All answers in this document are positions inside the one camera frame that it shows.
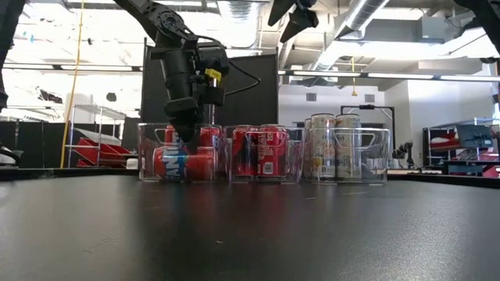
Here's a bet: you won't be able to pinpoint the long ceiling light fixture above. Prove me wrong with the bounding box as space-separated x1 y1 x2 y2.
279 69 500 83

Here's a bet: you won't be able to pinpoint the black low barrier panel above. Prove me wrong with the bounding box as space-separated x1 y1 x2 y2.
0 120 70 169

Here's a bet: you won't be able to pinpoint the red Coca-Cola can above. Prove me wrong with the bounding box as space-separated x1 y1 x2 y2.
231 125 259 179
255 124 289 179

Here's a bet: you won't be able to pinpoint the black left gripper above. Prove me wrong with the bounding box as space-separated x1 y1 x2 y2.
162 50 201 154

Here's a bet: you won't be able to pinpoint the silver ventilation duct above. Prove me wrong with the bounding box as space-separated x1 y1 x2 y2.
312 0 391 71

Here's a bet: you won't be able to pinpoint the black metal stand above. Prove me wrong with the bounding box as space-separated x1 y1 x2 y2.
339 103 396 157

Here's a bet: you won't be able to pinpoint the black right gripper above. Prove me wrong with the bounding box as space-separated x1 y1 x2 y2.
267 0 320 44

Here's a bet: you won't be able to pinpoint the yellow hanging cord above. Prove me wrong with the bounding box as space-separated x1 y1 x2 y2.
350 56 359 98

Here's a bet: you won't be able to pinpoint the metal wire shelving rack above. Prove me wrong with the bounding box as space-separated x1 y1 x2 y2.
64 103 128 169

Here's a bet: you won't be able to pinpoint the clear plastic bin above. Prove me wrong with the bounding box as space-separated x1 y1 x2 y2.
137 123 224 183
223 124 305 184
304 126 391 186

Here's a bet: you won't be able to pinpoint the red storage bins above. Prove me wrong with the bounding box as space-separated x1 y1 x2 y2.
73 136 132 169

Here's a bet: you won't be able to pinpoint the metal shelf unit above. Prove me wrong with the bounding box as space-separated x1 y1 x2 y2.
423 119 500 179

